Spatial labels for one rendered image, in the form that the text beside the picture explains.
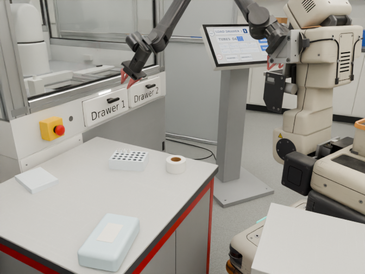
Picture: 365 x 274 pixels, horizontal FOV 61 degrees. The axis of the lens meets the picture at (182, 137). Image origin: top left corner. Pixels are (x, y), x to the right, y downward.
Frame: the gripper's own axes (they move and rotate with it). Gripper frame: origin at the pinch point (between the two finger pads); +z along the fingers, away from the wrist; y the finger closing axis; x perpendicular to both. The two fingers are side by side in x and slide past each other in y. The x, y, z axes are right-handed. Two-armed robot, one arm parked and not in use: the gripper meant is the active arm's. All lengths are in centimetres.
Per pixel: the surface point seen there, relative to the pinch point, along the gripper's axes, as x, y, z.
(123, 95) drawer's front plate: -8.6, 2.2, 10.9
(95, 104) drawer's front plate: 10.6, 2.8, 11.1
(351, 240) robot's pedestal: 38, -89, -34
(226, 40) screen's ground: -89, -6, -20
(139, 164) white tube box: 31.0, -32.5, 1.2
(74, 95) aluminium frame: 20.2, 7.9, 7.2
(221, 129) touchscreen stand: -96, -42, 33
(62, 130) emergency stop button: 35.2, -2.6, 10.6
